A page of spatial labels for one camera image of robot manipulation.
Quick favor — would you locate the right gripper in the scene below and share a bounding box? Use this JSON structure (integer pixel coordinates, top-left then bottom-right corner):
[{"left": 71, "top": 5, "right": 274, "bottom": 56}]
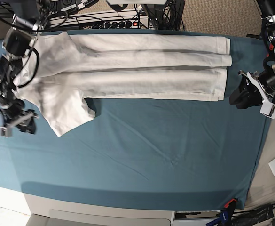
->
[{"left": 2, "top": 100, "right": 39, "bottom": 134}]

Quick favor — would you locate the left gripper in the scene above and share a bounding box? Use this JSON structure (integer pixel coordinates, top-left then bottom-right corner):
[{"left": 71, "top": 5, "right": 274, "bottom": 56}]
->
[{"left": 229, "top": 69, "right": 275, "bottom": 109}]

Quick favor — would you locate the white T-shirt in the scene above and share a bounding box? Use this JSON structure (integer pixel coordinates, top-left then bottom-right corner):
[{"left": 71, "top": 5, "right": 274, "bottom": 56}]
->
[{"left": 16, "top": 32, "right": 232, "bottom": 137}]

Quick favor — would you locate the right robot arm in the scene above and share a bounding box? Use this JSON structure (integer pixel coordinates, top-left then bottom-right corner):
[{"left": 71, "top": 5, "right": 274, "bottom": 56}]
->
[{"left": 0, "top": 0, "right": 69, "bottom": 137}]

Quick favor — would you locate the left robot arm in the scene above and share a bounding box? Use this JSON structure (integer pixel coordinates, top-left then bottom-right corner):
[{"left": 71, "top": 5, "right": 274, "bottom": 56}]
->
[{"left": 229, "top": 0, "right": 275, "bottom": 109}]

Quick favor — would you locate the blue clamp top right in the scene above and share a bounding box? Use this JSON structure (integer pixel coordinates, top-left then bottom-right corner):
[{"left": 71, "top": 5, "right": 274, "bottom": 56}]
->
[{"left": 246, "top": 34, "right": 262, "bottom": 40}]

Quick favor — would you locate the blue clamp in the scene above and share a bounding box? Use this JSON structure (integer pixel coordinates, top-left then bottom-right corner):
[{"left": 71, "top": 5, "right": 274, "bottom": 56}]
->
[
  {"left": 206, "top": 210, "right": 234, "bottom": 226},
  {"left": 246, "top": 34, "right": 262, "bottom": 40}
]

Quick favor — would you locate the teal table cloth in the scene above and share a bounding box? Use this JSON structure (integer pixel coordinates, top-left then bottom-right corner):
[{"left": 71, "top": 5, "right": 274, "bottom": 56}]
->
[{"left": 0, "top": 30, "right": 270, "bottom": 210}]

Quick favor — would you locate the white drawer cabinet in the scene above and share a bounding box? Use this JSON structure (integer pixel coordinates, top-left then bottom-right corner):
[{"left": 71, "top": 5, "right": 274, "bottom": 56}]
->
[{"left": 24, "top": 194, "right": 173, "bottom": 226}]

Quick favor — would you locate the orange black clamp bottom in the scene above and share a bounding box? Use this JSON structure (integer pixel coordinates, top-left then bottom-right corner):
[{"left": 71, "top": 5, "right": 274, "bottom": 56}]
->
[{"left": 224, "top": 198, "right": 238, "bottom": 209}]

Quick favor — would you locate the blue clamp bottom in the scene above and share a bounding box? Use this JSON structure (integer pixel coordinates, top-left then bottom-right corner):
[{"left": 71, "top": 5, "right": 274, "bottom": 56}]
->
[{"left": 206, "top": 210, "right": 234, "bottom": 226}]

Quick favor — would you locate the black power strip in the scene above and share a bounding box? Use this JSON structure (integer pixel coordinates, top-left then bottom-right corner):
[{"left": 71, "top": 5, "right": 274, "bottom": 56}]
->
[{"left": 79, "top": 20, "right": 148, "bottom": 29}]

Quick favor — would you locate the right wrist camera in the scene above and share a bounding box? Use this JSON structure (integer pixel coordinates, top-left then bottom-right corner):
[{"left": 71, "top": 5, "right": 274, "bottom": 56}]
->
[{"left": 0, "top": 126, "right": 12, "bottom": 137}]

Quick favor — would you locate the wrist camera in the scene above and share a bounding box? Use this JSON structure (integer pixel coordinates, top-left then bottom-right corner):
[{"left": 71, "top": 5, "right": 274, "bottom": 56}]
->
[
  {"left": 260, "top": 102, "right": 275, "bottom": 119},
  {"left": 0, "top": 126, "right": 12, "bottom": 137}
]

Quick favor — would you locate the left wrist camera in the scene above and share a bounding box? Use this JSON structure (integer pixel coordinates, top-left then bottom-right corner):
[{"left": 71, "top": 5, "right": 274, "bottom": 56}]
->
[{"left": 260, "top": 102, "right": 275, "bottom": 119}]

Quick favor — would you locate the black cable bundle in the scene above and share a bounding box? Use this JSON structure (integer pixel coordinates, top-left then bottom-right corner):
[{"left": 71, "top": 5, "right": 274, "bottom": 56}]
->
[{"left": 134, "top": 0, "right": 186, "bottom": 31}]

